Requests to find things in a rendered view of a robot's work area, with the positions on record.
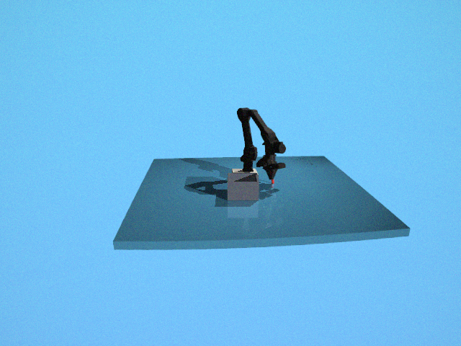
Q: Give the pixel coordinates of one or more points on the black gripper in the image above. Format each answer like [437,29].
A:
[271,169]

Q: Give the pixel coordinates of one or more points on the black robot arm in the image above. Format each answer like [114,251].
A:
[271,142]

